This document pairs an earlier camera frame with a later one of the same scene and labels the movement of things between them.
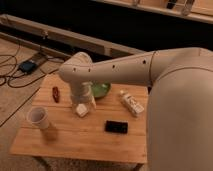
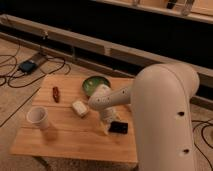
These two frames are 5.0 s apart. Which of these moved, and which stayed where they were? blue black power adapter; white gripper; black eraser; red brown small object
Moved: white gripper
Stayed: red brown small object; blue black power adapter; black eraser
